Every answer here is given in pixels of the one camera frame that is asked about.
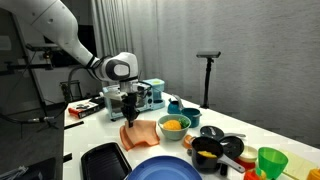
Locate black wire rack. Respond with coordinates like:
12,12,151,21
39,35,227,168
59,79,83,103

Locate orange toy fruit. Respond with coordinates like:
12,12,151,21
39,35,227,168
162,119,183,131

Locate black pot lid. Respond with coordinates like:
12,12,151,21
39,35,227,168
199,125,225,141

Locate green bowl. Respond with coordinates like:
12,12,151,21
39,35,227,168
157,113,192,141

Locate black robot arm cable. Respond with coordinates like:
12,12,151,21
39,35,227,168
0,63,88,125

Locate orange towel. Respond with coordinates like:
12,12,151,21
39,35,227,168
119,119,161,152

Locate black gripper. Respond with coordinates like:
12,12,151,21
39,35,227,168
120,91,141,129

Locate black camera on tripod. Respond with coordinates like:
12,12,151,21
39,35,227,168
0,43,64,132

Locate green plastic cup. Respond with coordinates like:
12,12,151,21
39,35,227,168
255,146,289,180

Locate blue plate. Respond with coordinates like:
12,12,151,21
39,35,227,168
125,155,203,180

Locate black ridged grill tray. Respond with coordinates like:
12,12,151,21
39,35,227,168
80,142,133,180

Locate black pot grey handle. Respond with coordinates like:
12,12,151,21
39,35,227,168
191,136,246,175

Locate orange red toy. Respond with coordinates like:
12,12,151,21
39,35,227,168
183,134,195,149

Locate red and black box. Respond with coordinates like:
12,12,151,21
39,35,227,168
67,97,106,119

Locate yellow mustard bottle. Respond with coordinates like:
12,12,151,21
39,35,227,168
305,167,320,180

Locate pale yellow cutting board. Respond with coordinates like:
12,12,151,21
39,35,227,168
282,149,320,180

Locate green toy vegetable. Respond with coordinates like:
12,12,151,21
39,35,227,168
178,117,190,129

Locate cream small bowl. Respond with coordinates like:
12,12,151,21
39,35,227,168
239,145,258,164

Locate light blue toaster oven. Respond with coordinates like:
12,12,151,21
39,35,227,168
102,78,166,122

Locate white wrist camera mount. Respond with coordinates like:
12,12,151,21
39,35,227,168
103,81,152,102

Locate red ketchup bottle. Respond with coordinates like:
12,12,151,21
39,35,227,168
243,169,264,180

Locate yellow toy food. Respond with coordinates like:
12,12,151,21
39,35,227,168
197,150,218,159

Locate black frying pan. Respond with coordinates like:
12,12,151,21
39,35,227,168
218,132,247,160

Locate black camera bar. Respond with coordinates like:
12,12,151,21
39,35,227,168
195,50,222,59

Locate black camera stand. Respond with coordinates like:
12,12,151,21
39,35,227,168
199,57,215,110

